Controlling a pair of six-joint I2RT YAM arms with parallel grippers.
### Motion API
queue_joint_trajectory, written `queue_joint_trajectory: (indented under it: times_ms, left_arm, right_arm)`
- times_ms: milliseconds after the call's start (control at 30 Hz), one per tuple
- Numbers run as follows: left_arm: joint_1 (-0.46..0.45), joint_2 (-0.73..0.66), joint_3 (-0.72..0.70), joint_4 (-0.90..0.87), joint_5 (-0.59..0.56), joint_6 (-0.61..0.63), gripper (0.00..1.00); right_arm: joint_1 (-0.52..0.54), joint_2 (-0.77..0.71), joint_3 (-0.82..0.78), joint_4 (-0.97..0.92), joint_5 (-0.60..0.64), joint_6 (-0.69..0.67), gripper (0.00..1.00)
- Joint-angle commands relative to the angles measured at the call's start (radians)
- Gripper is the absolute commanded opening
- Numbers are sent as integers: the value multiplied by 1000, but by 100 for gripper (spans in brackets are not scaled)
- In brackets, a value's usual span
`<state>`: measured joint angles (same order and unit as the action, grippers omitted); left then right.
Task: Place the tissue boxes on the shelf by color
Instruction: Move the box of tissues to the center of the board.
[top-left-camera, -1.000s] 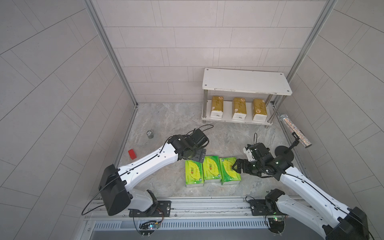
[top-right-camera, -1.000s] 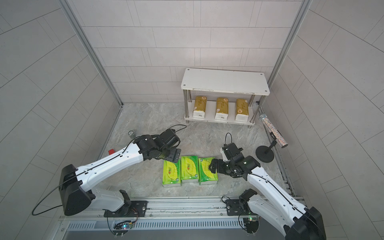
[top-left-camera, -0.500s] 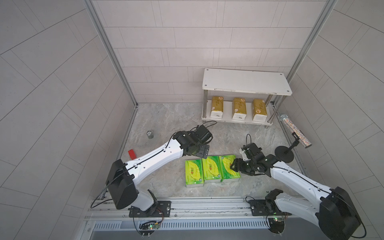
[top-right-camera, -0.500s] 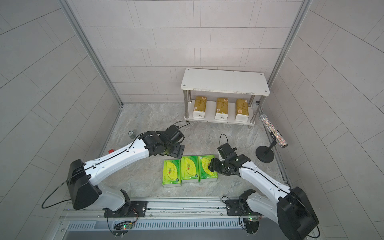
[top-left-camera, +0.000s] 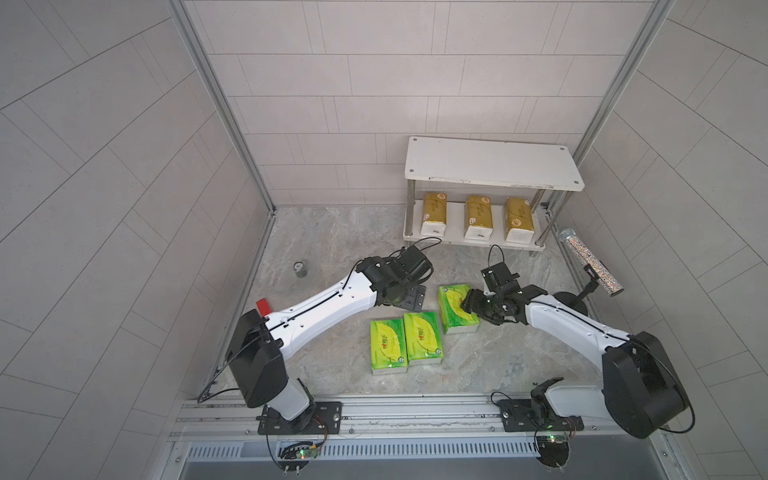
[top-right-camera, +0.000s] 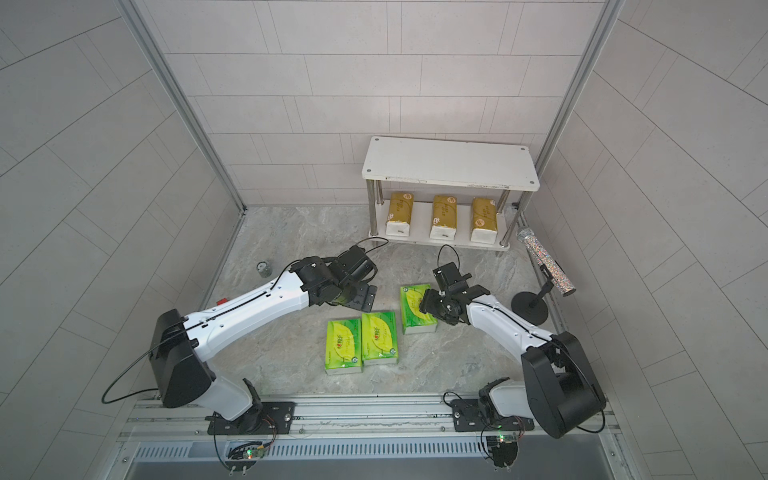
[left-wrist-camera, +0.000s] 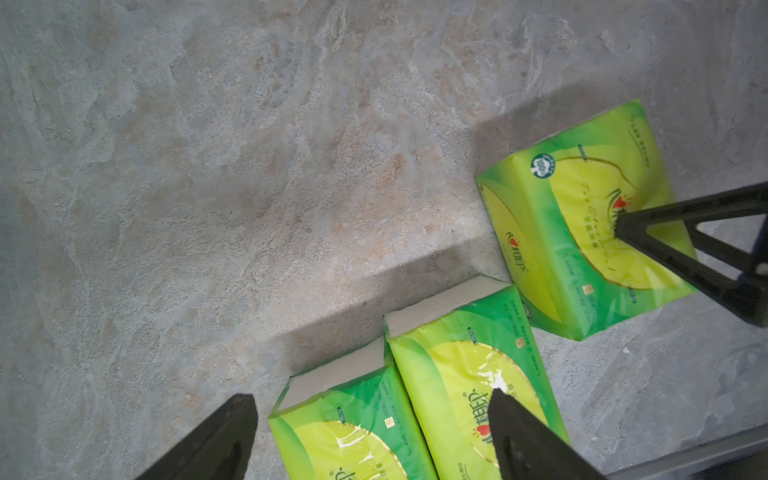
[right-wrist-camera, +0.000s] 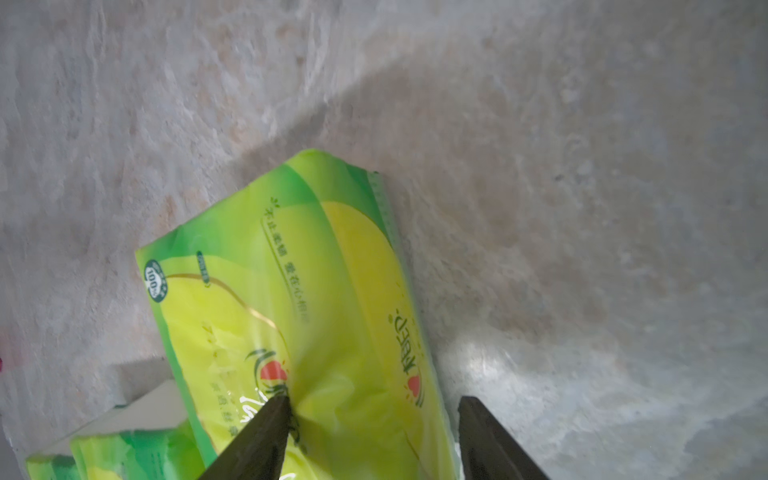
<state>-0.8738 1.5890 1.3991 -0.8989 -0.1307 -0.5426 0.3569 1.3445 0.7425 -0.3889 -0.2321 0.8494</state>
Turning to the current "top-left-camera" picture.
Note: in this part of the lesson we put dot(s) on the white two-tier shelf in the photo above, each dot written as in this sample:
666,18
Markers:
502,168

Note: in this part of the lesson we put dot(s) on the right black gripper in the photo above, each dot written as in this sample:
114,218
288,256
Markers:
471,301

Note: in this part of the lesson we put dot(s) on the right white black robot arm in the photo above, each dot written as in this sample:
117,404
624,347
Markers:
639,389

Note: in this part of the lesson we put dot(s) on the aluminium rail frame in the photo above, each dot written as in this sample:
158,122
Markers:
457,416

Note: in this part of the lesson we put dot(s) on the sparkly tube on black stand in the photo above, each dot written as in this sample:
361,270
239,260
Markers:
599,275

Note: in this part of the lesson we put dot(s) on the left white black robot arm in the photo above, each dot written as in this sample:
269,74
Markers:
260,345

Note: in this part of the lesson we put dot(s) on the small grey metal cylinder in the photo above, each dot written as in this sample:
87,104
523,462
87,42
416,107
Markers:
300,269

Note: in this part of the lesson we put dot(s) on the right circuit board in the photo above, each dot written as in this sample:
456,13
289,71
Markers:
553,451

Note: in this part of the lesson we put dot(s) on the left circuit board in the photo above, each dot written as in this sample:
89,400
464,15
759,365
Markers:
295,457

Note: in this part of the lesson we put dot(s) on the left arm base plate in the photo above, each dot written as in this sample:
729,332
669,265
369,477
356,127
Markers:
326,418

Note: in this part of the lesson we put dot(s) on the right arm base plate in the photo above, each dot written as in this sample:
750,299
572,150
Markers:
516,415

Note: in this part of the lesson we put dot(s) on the gold tissue pack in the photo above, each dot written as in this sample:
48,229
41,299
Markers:
518,221
434,214
478,218

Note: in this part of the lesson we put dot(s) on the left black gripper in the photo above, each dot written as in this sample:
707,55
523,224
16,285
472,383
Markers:
416,297

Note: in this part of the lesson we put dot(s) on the red small block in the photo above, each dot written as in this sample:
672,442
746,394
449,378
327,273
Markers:
263,307

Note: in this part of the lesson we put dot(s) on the circuit board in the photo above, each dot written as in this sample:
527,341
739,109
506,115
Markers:
553,451
295,457

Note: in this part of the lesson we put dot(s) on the green tissue pack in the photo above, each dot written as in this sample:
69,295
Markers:
423,338
388,347
454,319

